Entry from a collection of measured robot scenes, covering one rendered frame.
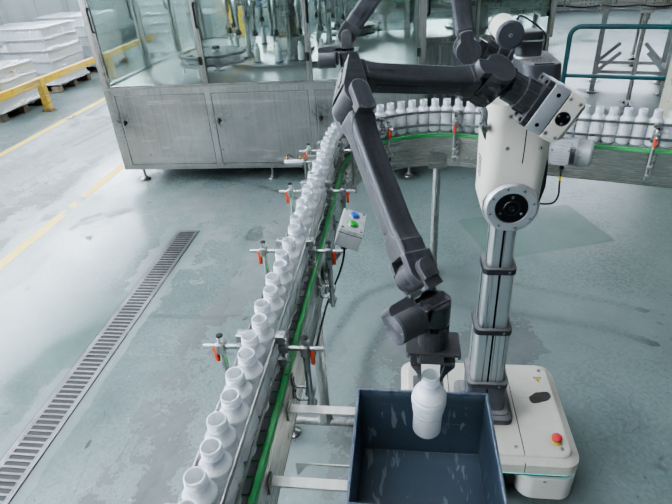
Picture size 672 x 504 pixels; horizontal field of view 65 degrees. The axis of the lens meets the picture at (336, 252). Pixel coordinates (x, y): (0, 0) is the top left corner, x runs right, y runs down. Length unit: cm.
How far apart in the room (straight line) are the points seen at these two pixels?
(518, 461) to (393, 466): 79
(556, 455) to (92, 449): 195
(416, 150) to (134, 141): 310
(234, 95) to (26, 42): 591
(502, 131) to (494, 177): 14
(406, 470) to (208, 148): 401
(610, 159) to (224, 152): 331
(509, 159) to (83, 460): 216
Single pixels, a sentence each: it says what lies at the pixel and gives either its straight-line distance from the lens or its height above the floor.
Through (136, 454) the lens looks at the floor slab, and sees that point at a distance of 264.
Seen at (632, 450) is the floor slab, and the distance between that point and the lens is 265.
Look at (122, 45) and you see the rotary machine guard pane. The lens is 509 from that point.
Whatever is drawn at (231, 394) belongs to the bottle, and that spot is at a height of 115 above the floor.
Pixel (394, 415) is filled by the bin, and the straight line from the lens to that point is 139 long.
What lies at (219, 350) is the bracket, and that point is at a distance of 131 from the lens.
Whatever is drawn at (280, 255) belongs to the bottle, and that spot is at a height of 116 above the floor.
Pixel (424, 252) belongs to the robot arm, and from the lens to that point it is 97.
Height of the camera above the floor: 190
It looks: 31 degrees down
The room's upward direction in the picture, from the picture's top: 4 degrees counter-clockwise
